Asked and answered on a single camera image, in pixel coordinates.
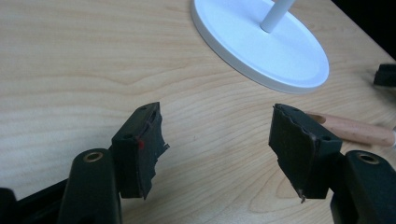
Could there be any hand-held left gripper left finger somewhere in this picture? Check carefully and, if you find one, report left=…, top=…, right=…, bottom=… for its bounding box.
left=57, top=101, right=171, bottom=224

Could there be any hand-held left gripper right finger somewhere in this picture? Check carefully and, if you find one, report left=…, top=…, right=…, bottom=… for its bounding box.
left=268, top=103, right=396, bottom=224

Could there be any white round lamp base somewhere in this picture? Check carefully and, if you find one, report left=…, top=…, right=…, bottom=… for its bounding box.
left=190, top=0, right=331, bottom=95

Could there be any white lamp pole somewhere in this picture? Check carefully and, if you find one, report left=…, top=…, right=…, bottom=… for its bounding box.
left=260, top=0, right=296, bottom=34

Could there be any wooden handle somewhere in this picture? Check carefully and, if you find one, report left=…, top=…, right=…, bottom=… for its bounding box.
left=306, top=111, right=396, bottom=147

